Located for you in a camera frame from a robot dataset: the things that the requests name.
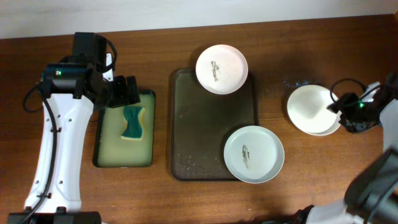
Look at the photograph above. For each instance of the green soapy water tray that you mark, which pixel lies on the green soapy water tray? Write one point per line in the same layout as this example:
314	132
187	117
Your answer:
111	150

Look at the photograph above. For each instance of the pink dirty plate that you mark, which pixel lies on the pink dirty plate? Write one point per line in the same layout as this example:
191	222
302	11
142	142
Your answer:
221	69

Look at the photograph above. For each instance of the cream white plate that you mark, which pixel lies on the cream white plate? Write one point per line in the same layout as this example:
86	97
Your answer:
307	110

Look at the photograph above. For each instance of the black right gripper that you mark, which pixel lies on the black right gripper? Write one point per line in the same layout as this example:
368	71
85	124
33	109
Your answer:
349	124

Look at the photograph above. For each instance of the pale green plate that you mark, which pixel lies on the pale green plate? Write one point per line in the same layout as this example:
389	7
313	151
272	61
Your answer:
254	154

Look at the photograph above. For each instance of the dark brown serving tray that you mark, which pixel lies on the dark brown serving tray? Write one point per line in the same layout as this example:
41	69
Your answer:
200	124

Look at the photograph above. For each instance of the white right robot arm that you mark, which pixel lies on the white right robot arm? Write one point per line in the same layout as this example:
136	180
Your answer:
370	197

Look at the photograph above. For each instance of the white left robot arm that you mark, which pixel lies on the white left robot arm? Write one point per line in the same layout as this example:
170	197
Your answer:
71	91

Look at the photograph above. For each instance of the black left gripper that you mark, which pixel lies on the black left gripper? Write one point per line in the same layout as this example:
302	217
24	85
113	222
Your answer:
125	90

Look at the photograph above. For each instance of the yellow green sponge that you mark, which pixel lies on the yellow green sponge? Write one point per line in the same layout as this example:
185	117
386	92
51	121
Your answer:
133	117

